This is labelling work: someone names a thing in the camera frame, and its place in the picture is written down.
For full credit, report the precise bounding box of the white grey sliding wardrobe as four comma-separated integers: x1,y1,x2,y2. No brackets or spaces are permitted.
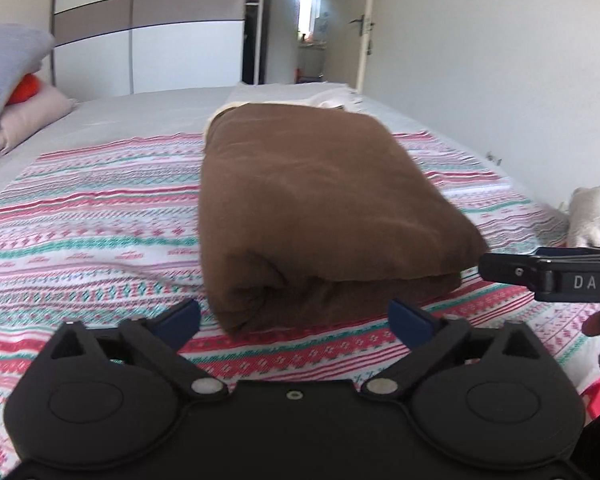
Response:
52,0,251,101

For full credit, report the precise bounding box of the white puffy jacket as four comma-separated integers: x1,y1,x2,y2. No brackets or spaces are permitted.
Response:
567,186,600,247

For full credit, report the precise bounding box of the cream folded cloth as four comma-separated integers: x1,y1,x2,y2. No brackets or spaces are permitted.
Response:
223,82,363,113

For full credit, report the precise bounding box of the beige folded quilt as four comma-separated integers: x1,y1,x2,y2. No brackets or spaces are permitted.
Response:
0,84,76,158

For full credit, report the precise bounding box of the white bedroom door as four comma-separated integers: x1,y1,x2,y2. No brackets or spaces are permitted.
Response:
324,0,374,91

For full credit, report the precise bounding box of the grey bed sheet mattress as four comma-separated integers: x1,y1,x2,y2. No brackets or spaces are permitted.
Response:
0,89,568,252

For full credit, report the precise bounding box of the brown coat with fur collar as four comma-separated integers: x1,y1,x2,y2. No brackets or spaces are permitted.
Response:
198,103,488,334

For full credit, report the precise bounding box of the red plush toy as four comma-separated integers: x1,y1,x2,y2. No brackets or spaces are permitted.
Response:
7,74,42,105

